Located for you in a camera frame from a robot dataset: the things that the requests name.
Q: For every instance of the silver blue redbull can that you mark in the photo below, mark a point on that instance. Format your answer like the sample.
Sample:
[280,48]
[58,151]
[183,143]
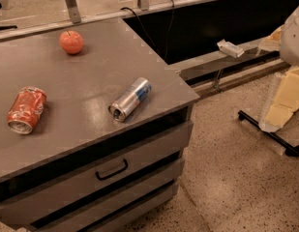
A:
[130,99]

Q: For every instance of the crushed red soda can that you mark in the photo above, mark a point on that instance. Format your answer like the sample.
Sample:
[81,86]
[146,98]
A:
[26,110]

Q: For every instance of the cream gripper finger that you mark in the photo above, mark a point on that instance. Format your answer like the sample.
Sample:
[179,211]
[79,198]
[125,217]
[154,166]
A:
[282,101]
[271,42]

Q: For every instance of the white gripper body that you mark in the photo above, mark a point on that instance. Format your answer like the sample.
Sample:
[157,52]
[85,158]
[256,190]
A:
[293,41]

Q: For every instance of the grey metal post left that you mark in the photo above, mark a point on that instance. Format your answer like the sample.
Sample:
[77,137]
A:
[73,11]

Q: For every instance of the black drawer handle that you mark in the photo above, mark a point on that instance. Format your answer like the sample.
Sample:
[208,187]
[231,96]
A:
[102,176]

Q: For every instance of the small white box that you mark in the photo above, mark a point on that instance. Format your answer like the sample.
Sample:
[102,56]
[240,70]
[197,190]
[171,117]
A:
[230,49]

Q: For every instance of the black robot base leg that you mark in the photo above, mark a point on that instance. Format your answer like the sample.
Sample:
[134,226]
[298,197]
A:
[290,151]

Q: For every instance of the red apple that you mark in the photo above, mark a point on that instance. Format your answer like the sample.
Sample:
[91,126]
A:
[71,41]

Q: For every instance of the grey drawer cabinet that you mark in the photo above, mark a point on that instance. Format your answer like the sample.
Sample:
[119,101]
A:
[47,177]

